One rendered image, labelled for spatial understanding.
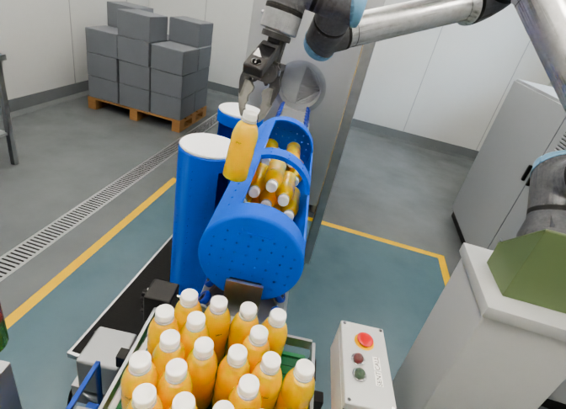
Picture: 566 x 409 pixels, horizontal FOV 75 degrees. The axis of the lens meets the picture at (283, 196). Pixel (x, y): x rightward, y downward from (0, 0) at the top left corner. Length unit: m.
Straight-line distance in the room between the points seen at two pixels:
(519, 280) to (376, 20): 0.81
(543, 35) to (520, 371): 0.94
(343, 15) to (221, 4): 5.49
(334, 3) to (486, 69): 5.38
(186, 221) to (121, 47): 3.22
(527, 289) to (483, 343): 0.20
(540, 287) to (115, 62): 4.48
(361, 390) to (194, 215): 1.22
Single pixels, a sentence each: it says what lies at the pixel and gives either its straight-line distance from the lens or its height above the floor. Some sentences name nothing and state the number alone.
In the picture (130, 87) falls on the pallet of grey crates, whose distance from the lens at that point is 4.81.
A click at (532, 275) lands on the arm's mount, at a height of 1.19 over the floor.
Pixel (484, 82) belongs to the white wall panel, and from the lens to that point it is 6.26.
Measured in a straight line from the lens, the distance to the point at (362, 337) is 0.88.
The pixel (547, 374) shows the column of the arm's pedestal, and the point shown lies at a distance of 1.42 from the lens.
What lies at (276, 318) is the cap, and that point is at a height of 1.09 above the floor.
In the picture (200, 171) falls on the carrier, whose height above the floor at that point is 0.96.
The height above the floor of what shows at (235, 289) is 1.03.
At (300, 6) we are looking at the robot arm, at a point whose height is 1.70.
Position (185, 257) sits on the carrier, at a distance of 1.97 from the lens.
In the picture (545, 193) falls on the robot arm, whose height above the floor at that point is 1.37.
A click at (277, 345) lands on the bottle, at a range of 0.92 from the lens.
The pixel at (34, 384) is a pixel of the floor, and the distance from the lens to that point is 2.15.
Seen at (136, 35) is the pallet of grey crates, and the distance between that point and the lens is 4.65.
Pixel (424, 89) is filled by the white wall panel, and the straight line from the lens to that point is 6.12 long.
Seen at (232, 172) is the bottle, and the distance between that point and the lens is 0.98.
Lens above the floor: 1.73
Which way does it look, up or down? 29 degrees down
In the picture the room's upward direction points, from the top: 13 degrees clockwise
